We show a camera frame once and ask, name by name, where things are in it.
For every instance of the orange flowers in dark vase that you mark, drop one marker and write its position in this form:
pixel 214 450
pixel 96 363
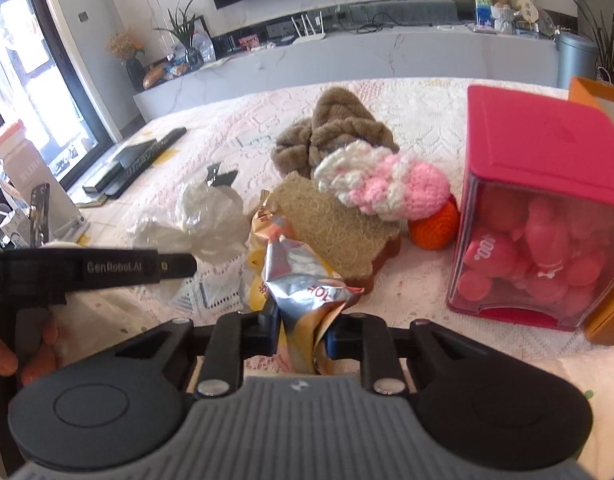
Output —
pixel 129 57

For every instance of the glass plate ornament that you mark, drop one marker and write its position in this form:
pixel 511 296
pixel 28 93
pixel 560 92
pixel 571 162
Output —
pixel 547 25

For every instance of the brown knotted plush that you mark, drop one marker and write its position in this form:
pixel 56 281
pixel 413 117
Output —
pixel 337 125

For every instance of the tall leafy potted plant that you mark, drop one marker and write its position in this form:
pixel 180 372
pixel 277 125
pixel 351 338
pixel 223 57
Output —
pixel 607 35

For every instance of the pile of pink squishy toys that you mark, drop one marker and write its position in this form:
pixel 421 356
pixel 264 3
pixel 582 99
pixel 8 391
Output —
pixel 532 255

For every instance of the marble television console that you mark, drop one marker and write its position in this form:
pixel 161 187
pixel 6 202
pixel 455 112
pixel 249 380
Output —
pixel 337 60

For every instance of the white router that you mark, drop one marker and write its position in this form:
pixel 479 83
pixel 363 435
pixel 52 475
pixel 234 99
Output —
pixel 309 34

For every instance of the toast-shaped sponge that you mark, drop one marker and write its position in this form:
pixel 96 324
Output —
pixel 332 230

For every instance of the clear plastic bag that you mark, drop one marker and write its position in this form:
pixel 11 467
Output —
pixel 204 47

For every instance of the white round sign ornament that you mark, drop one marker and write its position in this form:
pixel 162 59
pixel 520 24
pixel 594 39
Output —
pixel 527 15

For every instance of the white dotted blanket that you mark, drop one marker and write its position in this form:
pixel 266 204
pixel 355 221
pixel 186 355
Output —
pixel 607 410

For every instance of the green plant in glass vase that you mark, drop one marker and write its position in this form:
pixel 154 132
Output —
pixel 184 27

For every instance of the red lidded clear box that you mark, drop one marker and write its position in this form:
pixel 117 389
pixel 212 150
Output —
pixel 532 135

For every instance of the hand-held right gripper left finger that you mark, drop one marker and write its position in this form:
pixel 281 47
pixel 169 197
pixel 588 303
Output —
pixel 268 327

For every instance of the orange cardboard box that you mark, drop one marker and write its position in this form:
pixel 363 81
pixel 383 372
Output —
pixel 602 110

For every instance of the lace floral tablecloth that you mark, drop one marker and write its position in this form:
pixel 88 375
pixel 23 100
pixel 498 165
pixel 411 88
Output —
pixel 227 130

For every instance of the wall light switch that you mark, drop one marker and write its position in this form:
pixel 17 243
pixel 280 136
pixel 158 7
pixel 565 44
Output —
pixel 83 16

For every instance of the pink framed card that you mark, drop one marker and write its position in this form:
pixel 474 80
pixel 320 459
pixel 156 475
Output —
pixel 249 42

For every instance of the woven pastel handbag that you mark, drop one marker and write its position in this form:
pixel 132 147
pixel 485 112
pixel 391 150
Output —
pixel 604 77

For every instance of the blue-grey pedal trash bin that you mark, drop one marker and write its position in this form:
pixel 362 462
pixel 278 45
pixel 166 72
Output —
pixel 577 62

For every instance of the teddy bear in white basket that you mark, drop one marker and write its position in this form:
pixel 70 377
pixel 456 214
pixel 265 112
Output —
pixel 502 7

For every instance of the green illustrated board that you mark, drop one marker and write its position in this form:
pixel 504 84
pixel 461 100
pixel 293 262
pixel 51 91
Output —
pixel 481 7

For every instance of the white plastic bag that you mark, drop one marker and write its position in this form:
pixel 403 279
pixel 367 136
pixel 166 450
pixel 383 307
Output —
pixel 202 220

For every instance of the glass balcony door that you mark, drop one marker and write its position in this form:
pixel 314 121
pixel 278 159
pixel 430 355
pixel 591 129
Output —
pixel 32 60

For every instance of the brown glossy ornament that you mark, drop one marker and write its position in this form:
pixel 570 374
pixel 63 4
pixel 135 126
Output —
pixel 154 77

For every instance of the pink and white crochet piece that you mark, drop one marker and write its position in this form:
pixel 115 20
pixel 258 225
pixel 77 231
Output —
pixel 387 185

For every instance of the black remote control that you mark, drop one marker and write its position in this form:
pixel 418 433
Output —
pixel 147 157

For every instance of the person's left hand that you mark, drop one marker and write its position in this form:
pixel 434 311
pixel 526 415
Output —
pixel 37 360

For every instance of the orange crochet ball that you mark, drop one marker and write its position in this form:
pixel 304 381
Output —
pixel 434 225

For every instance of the foil snack wrapper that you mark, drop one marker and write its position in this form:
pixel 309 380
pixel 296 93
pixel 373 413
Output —
pixel 302 285

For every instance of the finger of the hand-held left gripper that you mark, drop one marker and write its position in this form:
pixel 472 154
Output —
pixel 179 264

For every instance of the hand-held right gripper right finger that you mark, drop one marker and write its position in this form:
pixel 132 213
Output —
pixel 334 342

